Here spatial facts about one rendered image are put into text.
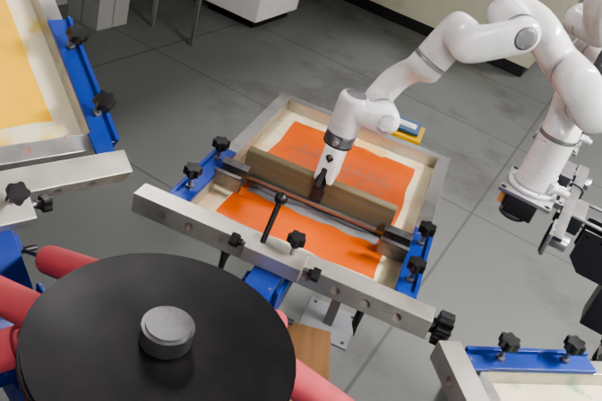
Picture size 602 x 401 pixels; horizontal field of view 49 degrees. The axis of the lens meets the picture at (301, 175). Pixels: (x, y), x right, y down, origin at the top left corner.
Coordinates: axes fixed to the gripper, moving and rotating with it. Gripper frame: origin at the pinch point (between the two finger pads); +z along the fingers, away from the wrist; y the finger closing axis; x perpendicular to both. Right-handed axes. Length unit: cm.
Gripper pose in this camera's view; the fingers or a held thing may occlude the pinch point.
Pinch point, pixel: (318, 191)
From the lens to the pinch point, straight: 170.3
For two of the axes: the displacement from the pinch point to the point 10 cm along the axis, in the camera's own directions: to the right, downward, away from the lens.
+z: -3.0, 8.1, 5.0
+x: -9.0, -4.1, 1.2
